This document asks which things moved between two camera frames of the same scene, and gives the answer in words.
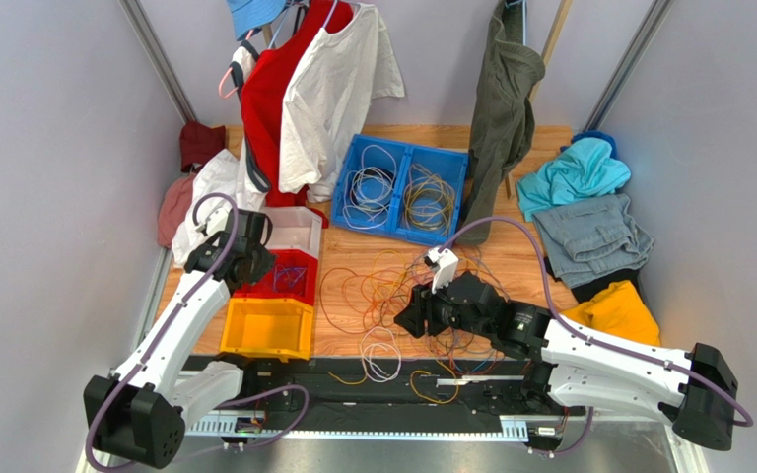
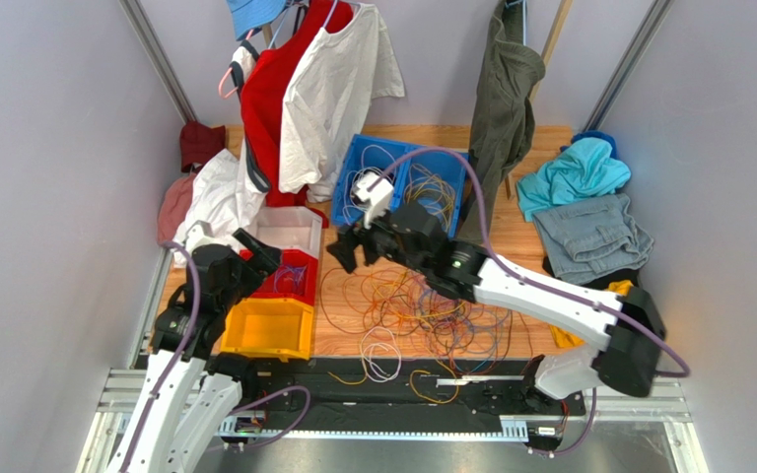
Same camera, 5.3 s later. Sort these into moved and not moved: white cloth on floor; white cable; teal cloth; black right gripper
Moved: black right gripper
Not moved: white cloth on floor; teal cloth; white cable
